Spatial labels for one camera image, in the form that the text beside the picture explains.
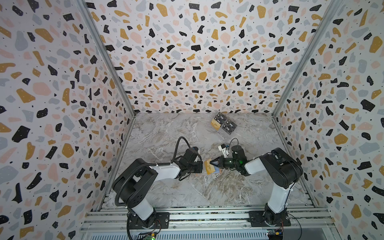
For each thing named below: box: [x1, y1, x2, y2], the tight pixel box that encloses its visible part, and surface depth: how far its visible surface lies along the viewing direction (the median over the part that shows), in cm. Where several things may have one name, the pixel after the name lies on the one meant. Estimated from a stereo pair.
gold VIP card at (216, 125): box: [211, 118, 222, 131], surface depth 112 cm
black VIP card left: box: [214, 111, 228, 125], surface depth 111 cm
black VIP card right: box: [221, 119, 238, 135], surface depth 106 cm
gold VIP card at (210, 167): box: [206, 158, 216, 175], surface depth 92 cm
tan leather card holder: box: [203, 160, 222, 175], surface depth 92 cm
